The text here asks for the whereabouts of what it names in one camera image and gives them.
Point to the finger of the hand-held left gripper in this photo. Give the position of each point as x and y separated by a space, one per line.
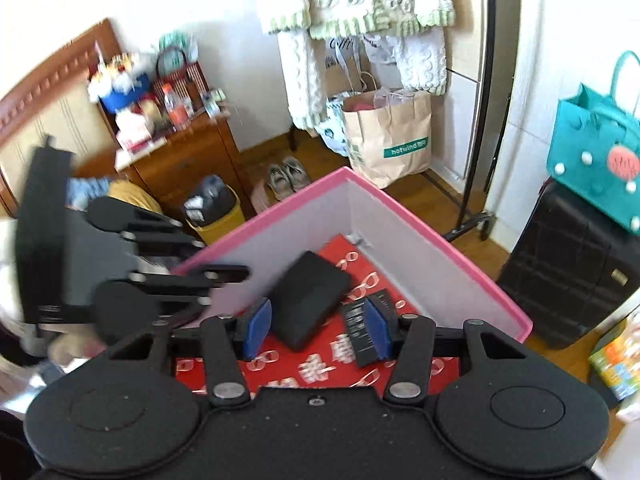
200 276
165 242

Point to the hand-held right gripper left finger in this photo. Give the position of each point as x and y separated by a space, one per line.
257 330

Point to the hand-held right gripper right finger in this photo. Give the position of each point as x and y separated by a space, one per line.
378 330

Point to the black printed packet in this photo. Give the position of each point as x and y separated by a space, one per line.
356 335

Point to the black pouch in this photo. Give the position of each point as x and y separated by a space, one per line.
307 295

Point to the pink cardboard box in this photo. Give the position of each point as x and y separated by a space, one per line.
300 225

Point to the yellow trash bin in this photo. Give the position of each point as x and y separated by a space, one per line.
220 227

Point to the yellow cloth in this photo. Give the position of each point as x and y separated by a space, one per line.
132 195

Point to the red printed packet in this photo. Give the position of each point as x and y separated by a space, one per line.
320 370

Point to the wooden nightstand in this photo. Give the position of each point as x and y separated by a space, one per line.
190 160

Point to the wooden headboard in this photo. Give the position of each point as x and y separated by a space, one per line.
45 125

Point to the white pink package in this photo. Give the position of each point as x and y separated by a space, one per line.
132 127

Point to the orange cap bottle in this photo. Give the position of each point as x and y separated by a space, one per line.
175 110

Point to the black clothes rack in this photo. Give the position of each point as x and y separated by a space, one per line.
472 223

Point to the blue flower bucket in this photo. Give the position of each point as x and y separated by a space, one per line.
122 97

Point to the black suitcase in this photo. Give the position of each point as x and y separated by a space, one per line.
555 270

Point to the white green shopping bag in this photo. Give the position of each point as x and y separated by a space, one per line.
332 135

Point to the brown paper bag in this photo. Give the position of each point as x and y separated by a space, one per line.
390 130

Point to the green white plastic package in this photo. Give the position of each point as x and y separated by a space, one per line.
180 40

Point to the white fuzzy pants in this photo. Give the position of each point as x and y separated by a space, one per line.
300 80

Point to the colourful drinks pack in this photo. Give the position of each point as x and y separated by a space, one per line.
617 365

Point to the white printed paper bag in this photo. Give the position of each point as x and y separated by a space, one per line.
345 67

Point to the teal felt tote bag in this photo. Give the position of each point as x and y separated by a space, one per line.
590 160

